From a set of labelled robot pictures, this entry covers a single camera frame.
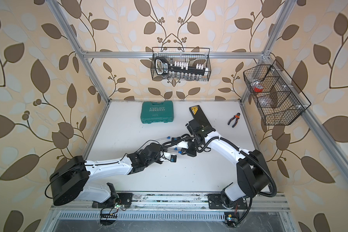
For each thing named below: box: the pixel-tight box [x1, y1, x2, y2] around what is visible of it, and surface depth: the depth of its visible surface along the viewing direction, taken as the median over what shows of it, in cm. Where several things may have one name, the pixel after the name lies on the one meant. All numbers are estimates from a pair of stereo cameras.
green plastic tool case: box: [140, 100, 174, 125], surface depth 110 cm
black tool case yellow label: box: [185, 104, 217, 136], surface depth 71 cm
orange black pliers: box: [227, 112, 241, 129], surface depth 110 cm
